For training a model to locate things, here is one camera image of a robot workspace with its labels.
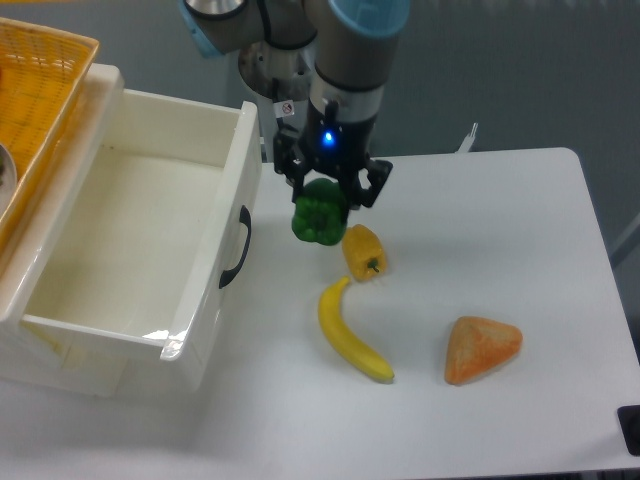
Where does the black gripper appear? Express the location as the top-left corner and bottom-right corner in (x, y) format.
(273, 101), (393, 221)

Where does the green bell pepper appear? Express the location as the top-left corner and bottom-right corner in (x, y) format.
(291, 178), (348, 246)

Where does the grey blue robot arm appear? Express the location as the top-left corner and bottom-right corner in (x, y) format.
(179, 1), (410, 225)

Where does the yellow bell pepper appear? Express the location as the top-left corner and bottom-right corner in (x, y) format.
(341, 224), (387, 281)

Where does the open white upper drawer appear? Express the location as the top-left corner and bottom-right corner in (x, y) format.
(28, 90), (262, 391)

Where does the white drawer cabinet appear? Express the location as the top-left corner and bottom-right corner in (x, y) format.
(1, 64), (126, 397)

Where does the yellow banana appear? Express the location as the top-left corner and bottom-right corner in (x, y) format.
(317, 276), (395, 384)

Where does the orange triangular bread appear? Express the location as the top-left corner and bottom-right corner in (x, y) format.
(444, 316), (523, 386)

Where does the yellow woven basket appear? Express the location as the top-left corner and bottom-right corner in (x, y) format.
(1, 18), (100, 253)

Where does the plate with food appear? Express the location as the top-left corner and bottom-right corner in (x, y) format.
(0, 145), (17, 214)

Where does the black corner table clamp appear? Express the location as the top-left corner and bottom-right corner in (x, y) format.
(617, 405), (640, 457)

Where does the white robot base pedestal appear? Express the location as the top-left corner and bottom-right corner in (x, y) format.
(237, 39), (316, 164)

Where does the black drawer handle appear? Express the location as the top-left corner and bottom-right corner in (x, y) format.
(218, 205), (253, 290)

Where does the white metal bracket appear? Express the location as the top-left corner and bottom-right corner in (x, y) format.
(455, 122), (479, 154)

